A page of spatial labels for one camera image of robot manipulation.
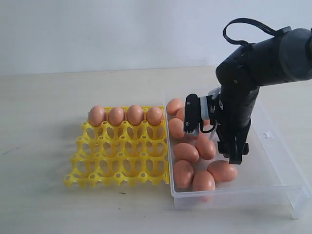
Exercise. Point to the yellow plastic egg tray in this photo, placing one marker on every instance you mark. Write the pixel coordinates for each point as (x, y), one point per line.
(115, 154)

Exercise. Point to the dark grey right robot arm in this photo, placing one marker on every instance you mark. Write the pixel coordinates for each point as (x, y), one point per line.
(284, 58)

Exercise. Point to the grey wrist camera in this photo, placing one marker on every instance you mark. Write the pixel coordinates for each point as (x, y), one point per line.
(196, 111)

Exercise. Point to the brown egg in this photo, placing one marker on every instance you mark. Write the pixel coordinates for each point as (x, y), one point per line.
(173, 106)
(205, 147)
(96, 116)
(222, 171)
(180, 113)
(154, 116)
(116, 116)
(183, 173)
(135, 115)
(176, 128)
(203, 181)
(186, 151)

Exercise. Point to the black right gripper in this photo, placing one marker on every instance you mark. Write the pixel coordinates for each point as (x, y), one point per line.
(233, 110)

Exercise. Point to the clear plastic container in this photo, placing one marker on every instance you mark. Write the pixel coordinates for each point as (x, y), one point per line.
(269, 174)

